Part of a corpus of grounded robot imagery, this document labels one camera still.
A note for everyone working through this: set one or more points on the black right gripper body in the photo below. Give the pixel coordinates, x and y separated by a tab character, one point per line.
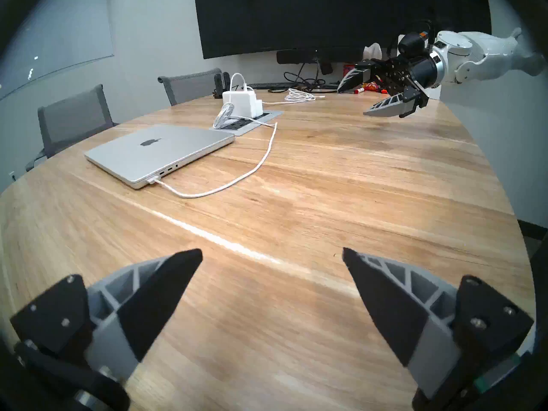
411	72

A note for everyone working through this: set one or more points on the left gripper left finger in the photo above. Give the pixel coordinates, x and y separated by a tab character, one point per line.
154	303

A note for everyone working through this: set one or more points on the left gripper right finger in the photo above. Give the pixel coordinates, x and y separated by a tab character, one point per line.
389	307

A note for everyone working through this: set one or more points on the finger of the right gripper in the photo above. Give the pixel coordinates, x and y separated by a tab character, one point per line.
394	107
353	80

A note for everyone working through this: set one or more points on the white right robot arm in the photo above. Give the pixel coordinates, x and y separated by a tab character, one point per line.
479	57

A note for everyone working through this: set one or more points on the black controller charging dock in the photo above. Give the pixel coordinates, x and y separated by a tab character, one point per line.
221	84

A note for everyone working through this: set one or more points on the silver MacBook laptop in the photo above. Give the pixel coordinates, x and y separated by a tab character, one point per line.
154	153

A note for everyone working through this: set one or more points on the colourful tissue box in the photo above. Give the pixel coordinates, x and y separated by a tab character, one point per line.
372	52

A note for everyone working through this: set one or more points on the large black TV screen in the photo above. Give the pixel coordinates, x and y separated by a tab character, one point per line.
321	16

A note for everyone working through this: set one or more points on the black keyboard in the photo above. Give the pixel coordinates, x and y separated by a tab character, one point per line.
267	86

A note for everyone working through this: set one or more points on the small white charger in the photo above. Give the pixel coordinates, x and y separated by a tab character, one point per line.
259	109

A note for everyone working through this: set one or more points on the grey table outlet panel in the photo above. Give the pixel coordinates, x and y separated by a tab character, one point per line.
246	125

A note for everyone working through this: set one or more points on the large white power adapter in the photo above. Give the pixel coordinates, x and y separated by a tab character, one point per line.
239	104

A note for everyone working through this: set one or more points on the armless grey mesh chair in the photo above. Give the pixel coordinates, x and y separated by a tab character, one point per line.
190	88

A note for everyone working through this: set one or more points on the grey mesh chair with armrests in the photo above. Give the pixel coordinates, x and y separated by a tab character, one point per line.
72	119

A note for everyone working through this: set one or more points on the clean glass whiteboard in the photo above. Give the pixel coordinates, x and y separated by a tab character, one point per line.
55	33

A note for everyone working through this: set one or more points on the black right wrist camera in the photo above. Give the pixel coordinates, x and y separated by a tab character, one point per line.
411	44

